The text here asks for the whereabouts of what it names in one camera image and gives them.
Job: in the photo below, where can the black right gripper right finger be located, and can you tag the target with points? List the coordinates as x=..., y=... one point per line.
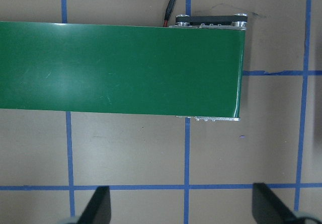
x=268, y=208

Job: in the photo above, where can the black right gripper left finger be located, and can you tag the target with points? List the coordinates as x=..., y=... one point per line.
x=98, y=210

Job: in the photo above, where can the green conveyor belt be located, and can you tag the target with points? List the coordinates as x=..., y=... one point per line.
x=191, y=69

